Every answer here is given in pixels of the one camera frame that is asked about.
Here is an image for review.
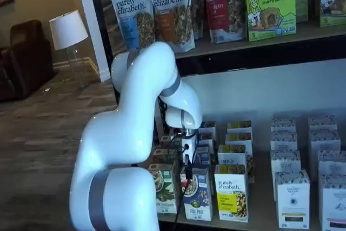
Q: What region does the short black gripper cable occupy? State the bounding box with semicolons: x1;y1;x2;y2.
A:
169;130;201;167

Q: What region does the blue white cereal box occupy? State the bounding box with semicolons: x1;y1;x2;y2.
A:
200;120;217;134
195;145;212;169
183;167;214;221
198;133;215;147

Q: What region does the orange granola bag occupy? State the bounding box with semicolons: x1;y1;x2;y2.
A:
147;0;196;54

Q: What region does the yellow white granola box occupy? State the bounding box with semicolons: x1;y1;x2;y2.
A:
226;120;252;134
225;133;254;147
214;164;249;223
217;144;255;183

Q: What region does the blue granola bag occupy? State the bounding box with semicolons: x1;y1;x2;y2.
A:
108;0;157;51

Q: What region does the white patterned tea box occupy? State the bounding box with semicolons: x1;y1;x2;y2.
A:
270;149;301;201
271;117;297;133
318;174;346;231
307;115;338;131
309;129;341;180
270;130;298;152
275;169;311;229
317;149;346;176

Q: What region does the white shade floor lamp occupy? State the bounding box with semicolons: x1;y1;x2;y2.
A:
49;9;91;90

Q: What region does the brown armchair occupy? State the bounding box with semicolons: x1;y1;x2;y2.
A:
0;19;55;103

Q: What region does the red granola bag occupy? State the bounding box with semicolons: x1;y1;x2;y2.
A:
199;0;249;44

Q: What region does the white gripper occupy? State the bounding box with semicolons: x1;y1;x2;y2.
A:
181;135;197;187

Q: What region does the black metal shelf rack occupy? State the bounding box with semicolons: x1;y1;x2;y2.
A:
85;0;346;231

